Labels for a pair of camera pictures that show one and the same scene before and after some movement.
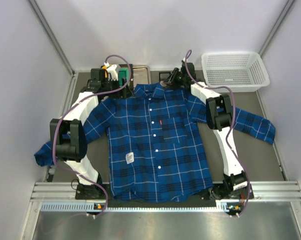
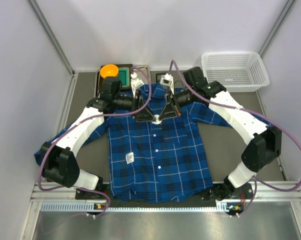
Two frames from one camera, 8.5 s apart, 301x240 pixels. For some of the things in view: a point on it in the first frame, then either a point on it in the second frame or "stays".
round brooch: [162, 84] -> [157, 122]
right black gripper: [171, 80] -> [173, 105]
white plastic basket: [243, 71] stays
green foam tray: [123, 73] stays
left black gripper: [121, 88] -> [135, 107]
